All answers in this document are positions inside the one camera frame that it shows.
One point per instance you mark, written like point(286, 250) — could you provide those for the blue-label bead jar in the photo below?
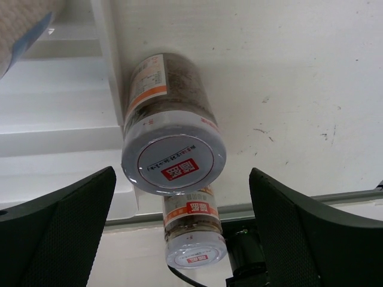
point(22, 23)

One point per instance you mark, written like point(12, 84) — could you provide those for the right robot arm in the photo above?
point(128, 259)

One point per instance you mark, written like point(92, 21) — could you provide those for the spice jar red label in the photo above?
point(172, 144)
point(192, 230)

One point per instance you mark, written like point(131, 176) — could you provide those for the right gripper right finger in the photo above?
point(308, 243)

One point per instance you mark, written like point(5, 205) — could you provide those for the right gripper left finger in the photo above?
point(53, 240)

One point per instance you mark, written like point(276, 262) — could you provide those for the white divided tray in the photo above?
point(61, 116)

